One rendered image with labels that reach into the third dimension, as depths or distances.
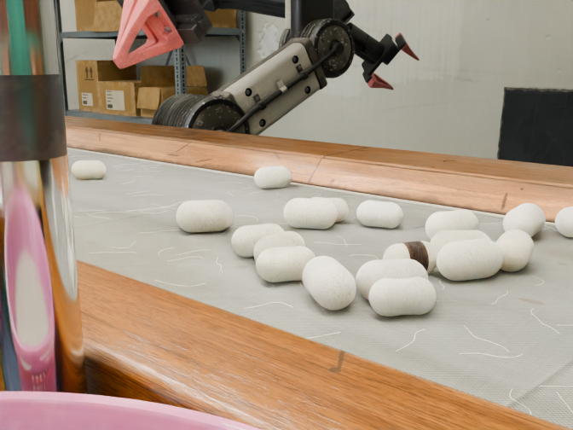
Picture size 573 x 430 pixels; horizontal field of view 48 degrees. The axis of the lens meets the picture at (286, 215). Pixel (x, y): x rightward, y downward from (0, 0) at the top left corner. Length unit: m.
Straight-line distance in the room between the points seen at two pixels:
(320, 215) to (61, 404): 0.28
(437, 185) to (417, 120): 2.20
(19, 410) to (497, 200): 0.40
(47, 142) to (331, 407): 0.10
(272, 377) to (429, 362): 0.09
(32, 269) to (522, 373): 0.18
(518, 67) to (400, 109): 0.53
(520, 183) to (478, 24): 2.11
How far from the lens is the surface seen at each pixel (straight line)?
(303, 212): 0.43
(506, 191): 0.52
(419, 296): 0.29
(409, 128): 2.75
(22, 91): 0.18
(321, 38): 1.20
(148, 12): 0.73
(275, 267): 0.33
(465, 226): 0.42
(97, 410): 0.18
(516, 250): 0.37
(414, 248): 0.35
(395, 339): 0.28
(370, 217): 0.44
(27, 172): 0.18
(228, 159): 0.67
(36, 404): 0.18
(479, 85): 2.60
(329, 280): 0.29
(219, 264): 0.37
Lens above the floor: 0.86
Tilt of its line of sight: 14 degrees down
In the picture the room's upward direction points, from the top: straight up
